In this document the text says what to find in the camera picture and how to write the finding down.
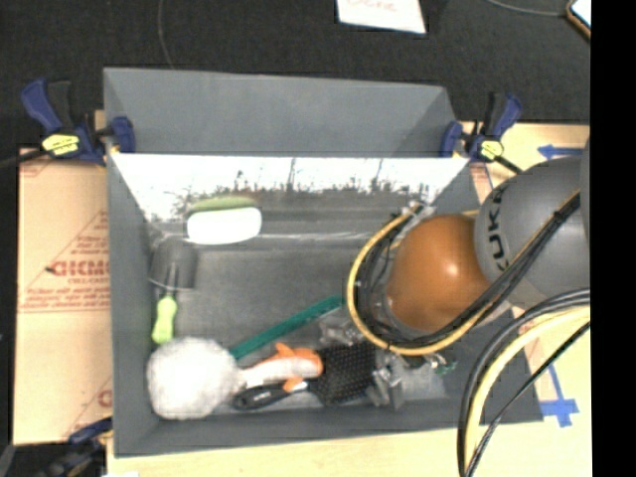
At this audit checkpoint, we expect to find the black handled small tool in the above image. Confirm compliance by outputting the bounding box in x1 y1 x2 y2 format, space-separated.
232 381 310 412

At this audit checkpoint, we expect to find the grey cup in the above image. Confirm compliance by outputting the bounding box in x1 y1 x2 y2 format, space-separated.
150 240 200 291

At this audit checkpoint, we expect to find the brown cardboard board red print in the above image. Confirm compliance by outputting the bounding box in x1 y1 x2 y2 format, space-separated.
12 109 560 447

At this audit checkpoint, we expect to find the white fluffy ball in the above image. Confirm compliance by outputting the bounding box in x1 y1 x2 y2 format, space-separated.
145 336 240 421

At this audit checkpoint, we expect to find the clear crinkled plastic piece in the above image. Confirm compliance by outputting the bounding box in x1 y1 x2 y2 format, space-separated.
317 314 370 348

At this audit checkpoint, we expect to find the orange and white toy animal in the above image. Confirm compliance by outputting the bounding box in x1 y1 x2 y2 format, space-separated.
238 342 325 393

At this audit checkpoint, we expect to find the white and green oval sponge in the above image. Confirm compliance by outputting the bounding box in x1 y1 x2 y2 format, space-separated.
185 196 264 246

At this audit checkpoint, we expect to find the lime green handled small tool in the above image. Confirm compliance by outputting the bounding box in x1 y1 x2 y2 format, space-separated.
150 264 180 346

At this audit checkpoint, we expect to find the dark green flat block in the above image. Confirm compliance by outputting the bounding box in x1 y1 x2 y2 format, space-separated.
230 294 347 361

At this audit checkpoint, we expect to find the grey metal bin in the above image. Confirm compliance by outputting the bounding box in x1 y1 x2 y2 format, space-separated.
102 67 544 457

